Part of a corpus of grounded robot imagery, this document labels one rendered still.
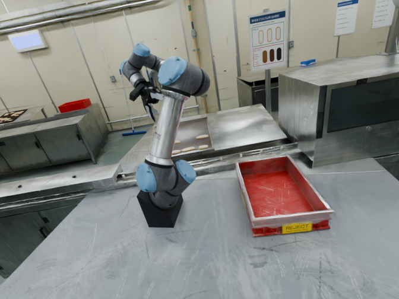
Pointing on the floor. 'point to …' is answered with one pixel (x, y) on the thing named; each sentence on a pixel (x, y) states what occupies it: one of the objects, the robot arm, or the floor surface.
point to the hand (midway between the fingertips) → (158, 112)
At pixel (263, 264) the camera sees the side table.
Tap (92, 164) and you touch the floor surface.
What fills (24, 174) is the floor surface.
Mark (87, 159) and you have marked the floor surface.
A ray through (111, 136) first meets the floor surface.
